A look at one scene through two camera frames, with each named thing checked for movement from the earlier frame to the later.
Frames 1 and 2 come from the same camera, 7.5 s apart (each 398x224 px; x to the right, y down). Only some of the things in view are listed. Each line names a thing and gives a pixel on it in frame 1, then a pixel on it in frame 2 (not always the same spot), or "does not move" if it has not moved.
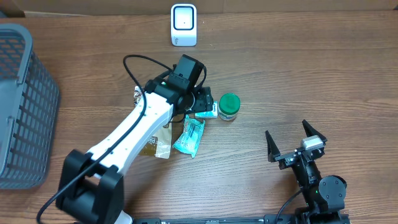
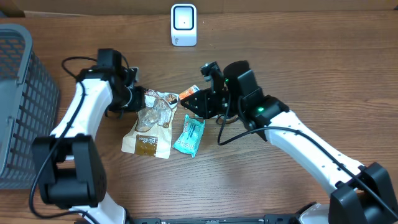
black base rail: [270, 219] does not move
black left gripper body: [203, 102] -> [135, 99]
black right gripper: [287, 159] -> [206, 102]
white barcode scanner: [183, 25] does not move
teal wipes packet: [189, 139] does not move
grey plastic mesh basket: [30, 103] does not move
